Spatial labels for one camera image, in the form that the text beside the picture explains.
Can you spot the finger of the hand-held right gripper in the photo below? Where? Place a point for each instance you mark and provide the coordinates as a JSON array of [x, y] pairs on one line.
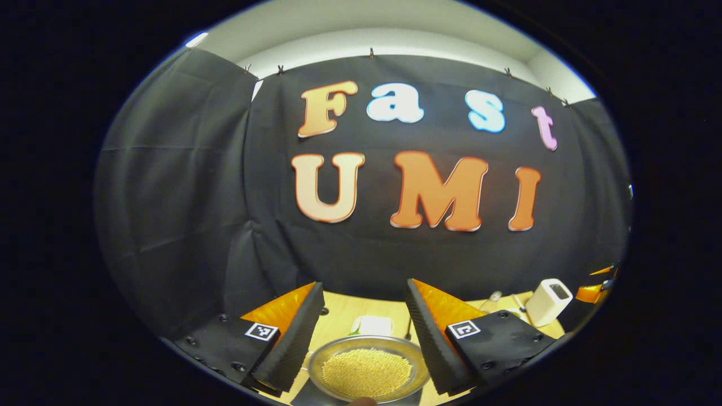
[[592, 292]]

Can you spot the sandwich with lettuce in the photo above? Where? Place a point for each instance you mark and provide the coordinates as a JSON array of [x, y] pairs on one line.
[[372, 326]]

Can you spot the row of cloth clips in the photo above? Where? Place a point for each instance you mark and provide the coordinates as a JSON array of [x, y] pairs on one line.
[[371, 53]]

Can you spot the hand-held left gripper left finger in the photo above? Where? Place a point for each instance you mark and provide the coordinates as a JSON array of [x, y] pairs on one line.
[[296, 338]]

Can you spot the ceiling light panel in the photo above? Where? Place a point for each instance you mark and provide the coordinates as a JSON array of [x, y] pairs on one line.
[[196, 39]]

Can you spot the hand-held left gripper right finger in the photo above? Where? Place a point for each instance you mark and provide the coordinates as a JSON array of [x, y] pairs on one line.
[[434, 338]]

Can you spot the clear plastic water bottle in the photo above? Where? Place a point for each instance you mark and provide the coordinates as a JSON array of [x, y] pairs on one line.
[[492, 301]]

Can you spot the pile of soybeans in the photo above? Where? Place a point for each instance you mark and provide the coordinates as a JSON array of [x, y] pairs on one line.
[[366, 372]]

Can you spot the stainless steel pot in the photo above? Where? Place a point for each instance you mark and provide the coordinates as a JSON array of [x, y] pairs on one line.
[[420, 369]]

